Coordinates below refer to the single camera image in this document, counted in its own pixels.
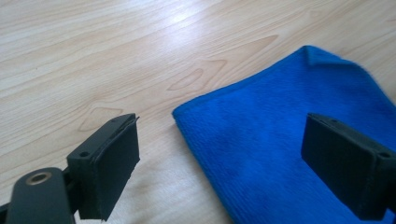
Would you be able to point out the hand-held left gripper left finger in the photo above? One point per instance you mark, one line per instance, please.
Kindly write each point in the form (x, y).
(109, 168)

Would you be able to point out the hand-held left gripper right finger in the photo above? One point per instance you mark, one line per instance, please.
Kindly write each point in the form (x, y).
(348, 168)

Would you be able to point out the blue cloth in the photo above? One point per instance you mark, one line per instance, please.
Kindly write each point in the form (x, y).
(264, 130)

